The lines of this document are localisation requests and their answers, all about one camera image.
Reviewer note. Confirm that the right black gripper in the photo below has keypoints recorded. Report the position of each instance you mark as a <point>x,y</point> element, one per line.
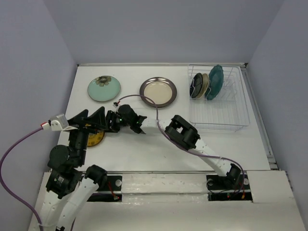
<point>111,126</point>

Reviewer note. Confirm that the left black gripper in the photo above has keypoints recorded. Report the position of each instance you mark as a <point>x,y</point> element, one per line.
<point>98,118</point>

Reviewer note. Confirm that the yellow amber plate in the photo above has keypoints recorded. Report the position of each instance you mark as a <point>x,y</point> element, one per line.
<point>95,139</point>

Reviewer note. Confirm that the brown rimmed cream plate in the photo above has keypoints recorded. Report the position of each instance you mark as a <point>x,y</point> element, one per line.
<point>158,90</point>

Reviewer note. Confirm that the cream plate with black spot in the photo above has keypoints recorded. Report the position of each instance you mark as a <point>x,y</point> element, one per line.
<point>205,84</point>

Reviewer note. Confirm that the teal scalloped plate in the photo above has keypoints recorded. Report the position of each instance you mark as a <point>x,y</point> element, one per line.
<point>216,77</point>

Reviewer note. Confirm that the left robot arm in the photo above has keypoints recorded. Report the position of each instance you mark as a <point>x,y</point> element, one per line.
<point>67,188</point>

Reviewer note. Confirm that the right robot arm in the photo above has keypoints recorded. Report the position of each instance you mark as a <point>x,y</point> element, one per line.
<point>180,133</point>

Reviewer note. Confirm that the light green floral plate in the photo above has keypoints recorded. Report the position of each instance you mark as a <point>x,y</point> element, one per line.
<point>104,88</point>

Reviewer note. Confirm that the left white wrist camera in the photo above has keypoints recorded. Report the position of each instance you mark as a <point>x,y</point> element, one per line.
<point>59,123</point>

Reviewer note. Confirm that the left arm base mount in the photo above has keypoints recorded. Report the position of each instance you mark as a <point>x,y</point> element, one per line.
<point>110,191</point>

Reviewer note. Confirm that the white wire dish rack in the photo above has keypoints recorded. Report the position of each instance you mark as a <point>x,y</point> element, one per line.
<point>228,111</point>

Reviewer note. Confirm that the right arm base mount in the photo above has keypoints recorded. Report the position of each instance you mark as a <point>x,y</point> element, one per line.
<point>218,192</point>

